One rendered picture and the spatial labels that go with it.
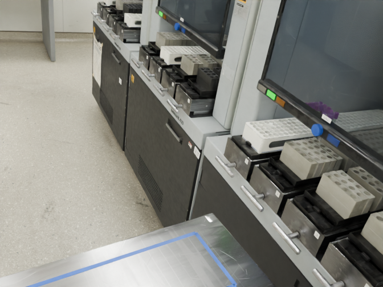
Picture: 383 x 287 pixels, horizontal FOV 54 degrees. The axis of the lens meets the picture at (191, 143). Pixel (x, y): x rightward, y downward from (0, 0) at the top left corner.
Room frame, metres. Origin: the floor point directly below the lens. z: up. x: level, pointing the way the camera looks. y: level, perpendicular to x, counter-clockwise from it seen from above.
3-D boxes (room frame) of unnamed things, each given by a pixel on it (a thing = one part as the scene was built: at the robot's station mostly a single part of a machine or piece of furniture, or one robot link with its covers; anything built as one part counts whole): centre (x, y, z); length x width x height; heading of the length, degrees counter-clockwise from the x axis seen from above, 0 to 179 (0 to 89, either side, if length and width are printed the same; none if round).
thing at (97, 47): (2.47, 0.76, 0.43); 0.27 x 0.02 x 0.36; 30
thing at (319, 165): (0.89, -0.31, 0.85); 0.12 x 0.02 x 0.06; 30
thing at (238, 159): (1.13, -0.42, 0.78); 0.73 x 0.14 x 0.09; 120
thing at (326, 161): (0.90, -0.33, 0.85); 0.12 x 0.02 x 0.06; 31
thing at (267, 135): (1.06, -0.30, 0.83); 0.30 x 0.10 x 0.06; 120
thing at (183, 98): (1.48, -0.21, 0.78); 0.73 x 0.14 x 0.09; 120
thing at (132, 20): (2.15, 0.34, 0.83); 0.30 x 0.10 x 0.06; 120
